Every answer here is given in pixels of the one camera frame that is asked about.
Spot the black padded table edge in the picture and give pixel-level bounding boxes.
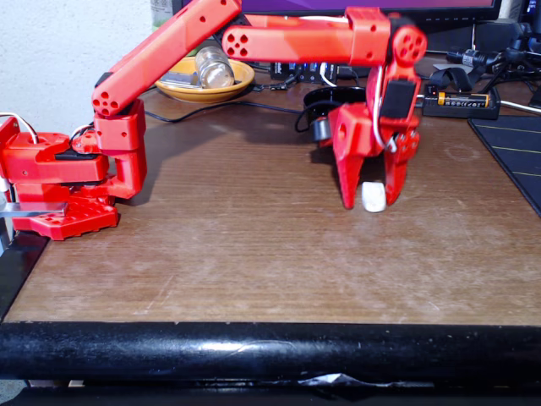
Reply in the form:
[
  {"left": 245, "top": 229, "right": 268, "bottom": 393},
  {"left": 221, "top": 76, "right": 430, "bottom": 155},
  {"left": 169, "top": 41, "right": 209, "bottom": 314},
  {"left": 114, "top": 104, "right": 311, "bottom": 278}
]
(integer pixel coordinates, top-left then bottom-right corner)
[{"left": 0, "top": 320, "right": 541, "bottom": 384}]

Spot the black glossy bowl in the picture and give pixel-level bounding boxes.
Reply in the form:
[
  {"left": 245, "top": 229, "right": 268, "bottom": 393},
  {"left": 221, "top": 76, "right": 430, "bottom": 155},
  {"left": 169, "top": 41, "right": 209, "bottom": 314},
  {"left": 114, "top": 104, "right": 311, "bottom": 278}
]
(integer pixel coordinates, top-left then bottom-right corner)
[{"left": 303, "top": 86, "right": 371, "bottom": 128}]

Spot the white USB cable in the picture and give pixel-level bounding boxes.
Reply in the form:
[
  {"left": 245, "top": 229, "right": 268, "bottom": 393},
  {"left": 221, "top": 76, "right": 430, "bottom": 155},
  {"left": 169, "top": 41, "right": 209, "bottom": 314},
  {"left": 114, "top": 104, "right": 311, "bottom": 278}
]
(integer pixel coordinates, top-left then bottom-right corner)
[{"left": 320, "top": 63, "right": 339, "bottom": 89}]

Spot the clear glass jar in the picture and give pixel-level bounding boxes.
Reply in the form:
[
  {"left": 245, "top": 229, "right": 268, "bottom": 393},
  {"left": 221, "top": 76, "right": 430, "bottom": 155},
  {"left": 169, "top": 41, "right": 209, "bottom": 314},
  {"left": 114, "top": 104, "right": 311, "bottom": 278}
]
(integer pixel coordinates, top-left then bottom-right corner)
[{"left": 194, "top": 45, "right": 236, "bottom": 90}]

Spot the flat metal piece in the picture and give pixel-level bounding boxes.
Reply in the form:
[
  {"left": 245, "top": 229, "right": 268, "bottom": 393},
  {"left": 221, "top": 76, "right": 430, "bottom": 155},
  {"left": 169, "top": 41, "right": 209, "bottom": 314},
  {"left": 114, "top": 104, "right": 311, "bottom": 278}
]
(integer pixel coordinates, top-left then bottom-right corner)
[{"left": 160, "top": 70, "right": 199, "bottom": 89}]

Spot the orange plate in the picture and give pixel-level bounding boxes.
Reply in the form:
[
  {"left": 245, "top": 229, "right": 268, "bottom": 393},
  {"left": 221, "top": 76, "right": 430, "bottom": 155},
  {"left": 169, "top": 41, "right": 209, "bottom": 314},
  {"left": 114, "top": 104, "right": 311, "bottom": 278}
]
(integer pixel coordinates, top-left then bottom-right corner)
[{"left": 155, "top": 57, "right": 256, "bottom": 104}]

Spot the small black camera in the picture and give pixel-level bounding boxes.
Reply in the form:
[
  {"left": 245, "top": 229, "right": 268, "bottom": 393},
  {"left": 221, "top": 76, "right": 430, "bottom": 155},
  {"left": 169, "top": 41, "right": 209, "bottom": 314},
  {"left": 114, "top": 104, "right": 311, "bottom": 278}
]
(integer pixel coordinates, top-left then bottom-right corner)
[{"left": 311, "top": 118, "right": 331, "bottom": 143}]

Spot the metal clamp bar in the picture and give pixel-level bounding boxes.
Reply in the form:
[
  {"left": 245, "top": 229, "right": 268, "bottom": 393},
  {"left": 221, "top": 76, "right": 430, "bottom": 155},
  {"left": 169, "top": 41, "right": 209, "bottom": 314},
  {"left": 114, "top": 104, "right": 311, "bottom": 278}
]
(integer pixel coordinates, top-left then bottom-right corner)
[{"left": 0, "top": 201, "right": 68, "bottom": 219}]

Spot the black strap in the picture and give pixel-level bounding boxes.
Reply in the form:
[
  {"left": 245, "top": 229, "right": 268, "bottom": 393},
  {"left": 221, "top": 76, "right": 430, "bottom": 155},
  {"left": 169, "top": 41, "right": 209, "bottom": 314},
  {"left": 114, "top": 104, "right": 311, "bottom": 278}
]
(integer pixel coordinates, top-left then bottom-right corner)
[{"left": 429, "top": 66, "right": 475, "bottom": 92}]

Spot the yellow black battery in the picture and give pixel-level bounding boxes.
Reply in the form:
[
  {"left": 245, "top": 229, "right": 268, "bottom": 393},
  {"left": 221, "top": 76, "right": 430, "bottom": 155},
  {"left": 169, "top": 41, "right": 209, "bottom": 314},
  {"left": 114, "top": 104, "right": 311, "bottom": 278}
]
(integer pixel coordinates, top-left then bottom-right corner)
[{"left": 437, "top": 91, "right": 490, "bottom": 107}]

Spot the black jointed stand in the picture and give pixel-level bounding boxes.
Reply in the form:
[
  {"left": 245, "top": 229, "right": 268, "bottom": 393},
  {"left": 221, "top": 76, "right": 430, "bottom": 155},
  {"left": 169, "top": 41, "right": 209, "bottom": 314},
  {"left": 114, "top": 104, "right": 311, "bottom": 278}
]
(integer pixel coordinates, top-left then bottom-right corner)
[{"left": 502, "top": 23, "right": 541, "bottom": 92}]

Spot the black speaker box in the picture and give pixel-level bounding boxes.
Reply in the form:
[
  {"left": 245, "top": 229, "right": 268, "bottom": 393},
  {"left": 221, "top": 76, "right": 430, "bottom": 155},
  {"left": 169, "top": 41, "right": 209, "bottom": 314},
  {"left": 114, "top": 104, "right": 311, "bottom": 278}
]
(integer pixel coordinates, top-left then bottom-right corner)
[{"left": 473, "top": 19, "right": 527, "bottom": 54}]

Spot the thin black camera cable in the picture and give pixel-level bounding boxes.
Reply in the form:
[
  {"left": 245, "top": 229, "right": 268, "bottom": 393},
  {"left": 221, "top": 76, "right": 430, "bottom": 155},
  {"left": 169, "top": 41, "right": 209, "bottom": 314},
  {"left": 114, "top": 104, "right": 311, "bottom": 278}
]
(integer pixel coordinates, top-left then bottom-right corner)
[{"left": 143, "top": 97, "right": 322, "bottom": 134}]

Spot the black mat with green lines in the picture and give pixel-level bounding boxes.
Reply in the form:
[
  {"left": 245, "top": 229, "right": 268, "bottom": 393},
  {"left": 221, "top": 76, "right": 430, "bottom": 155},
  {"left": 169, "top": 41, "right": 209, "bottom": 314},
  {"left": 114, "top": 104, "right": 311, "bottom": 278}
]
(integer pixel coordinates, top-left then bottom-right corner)
[{"left": 467, "top": 116, "right": 541, "bottom": 217}]

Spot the black battery charger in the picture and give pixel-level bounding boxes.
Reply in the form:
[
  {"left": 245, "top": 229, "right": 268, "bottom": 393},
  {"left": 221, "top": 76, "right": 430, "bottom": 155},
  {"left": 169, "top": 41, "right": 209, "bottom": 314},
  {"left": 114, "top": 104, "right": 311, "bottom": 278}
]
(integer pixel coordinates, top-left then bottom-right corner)
[{"left": 418, "top": 83, "right": 502, "bottom": 121}]

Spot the white eraser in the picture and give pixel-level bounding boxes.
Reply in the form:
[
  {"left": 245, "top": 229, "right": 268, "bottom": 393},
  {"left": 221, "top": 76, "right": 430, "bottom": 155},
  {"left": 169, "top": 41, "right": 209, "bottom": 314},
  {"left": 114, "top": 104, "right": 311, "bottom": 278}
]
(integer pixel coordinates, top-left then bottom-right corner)
[{"left": 361, "top": 181, "right": 387, "bottom": 213}]

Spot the black flashlight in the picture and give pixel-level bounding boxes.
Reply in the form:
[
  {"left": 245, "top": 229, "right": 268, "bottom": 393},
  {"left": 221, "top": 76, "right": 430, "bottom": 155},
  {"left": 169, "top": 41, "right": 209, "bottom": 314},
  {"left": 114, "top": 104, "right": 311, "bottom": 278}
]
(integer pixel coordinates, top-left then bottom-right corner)
[{"left": 446, "top": 47, "right": 508, "bottom": 69}]

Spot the black USB hub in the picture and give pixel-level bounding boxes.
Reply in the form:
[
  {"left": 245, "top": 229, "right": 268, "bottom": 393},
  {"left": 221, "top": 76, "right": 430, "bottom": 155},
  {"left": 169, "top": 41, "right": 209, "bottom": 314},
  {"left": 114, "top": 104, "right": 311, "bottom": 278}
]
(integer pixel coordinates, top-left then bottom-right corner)
[{"left": 270, "top": 61, "right": 339, "bottom": 85}]

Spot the white black servo wire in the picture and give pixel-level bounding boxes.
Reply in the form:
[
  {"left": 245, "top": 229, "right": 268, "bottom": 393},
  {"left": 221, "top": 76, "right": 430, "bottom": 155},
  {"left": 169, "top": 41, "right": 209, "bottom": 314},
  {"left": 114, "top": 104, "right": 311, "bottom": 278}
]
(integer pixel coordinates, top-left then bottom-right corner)
[{"left": 371, "top": 63, "right": 398, "bottom": 153}]

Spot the black computer monitor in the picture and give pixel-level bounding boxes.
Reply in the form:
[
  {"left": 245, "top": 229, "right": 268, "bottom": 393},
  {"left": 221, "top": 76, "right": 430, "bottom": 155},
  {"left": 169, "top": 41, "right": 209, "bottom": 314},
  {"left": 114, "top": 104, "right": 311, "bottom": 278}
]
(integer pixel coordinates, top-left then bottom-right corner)
[{"left": 236, "top": 0, "right": 503, "bottom": 80}]

